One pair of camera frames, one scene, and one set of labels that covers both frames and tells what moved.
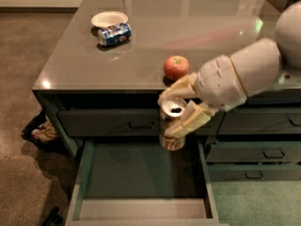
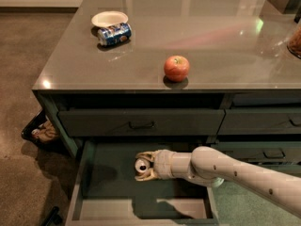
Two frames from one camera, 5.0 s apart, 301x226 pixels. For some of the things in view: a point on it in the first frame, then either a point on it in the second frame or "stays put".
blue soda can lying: x=114 y=35 stays put
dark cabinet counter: x=123 y=47 stays put
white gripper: x=219 y=83 -> x=162 y=165
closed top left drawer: x=130 y=122 stays put
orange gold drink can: x=171 y=110 -> x=142 y=166
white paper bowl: x=108 y=18 stays put
